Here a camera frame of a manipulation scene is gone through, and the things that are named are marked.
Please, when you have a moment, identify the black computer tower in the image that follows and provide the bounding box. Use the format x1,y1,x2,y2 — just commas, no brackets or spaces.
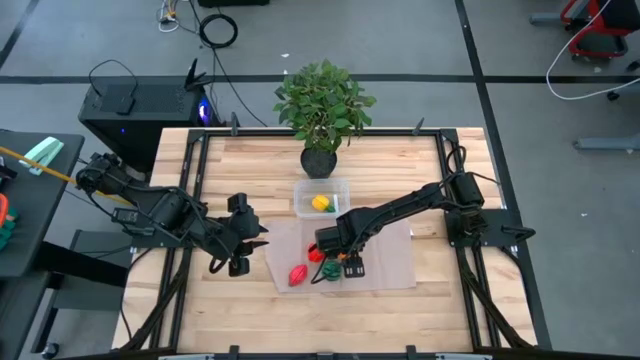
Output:
78,58,224,174

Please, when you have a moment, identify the white floor cable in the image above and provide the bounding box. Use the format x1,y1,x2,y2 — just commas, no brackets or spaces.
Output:
545,0,640,101

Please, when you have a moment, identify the mint green stapler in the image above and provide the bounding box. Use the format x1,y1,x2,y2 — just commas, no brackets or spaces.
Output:
19,136,65,176

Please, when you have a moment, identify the green toy watermelon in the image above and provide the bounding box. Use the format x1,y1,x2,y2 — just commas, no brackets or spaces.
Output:
321,259,343,282

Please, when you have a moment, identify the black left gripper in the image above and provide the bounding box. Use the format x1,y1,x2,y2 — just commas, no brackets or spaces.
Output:
227,192,270,279

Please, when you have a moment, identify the clear plastic tupperware container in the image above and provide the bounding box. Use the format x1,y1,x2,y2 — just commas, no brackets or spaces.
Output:
293,178,351,220

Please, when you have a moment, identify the black coiled cable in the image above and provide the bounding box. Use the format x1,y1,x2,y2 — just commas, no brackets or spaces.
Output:
198,13,239,50

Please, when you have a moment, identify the green leafy potted tree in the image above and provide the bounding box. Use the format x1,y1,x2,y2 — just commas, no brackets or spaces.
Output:
272,58,377,154

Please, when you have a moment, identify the black side table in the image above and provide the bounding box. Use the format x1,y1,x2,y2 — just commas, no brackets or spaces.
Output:
0,128,134,357

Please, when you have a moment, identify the yellow toy bell pepper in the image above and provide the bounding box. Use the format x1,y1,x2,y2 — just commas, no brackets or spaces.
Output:
311,194,337,215

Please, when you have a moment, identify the black round plant pot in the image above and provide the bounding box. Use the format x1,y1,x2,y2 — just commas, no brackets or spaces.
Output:
299,147,338,180

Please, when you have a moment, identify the pink round toy vegetable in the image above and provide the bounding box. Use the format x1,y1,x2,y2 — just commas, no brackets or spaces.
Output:
288,263,309,288

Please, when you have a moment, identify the red and black chair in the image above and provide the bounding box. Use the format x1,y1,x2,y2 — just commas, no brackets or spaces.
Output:
529,0,640,61

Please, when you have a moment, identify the yellow strap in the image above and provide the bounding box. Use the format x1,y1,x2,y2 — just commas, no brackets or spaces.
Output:
0,145,134,206

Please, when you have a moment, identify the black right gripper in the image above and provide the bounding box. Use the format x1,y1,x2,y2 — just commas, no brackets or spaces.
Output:
314,223,367,280

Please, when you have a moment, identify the beige cloth mat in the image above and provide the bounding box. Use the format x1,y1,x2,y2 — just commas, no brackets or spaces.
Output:
263,218,417,294

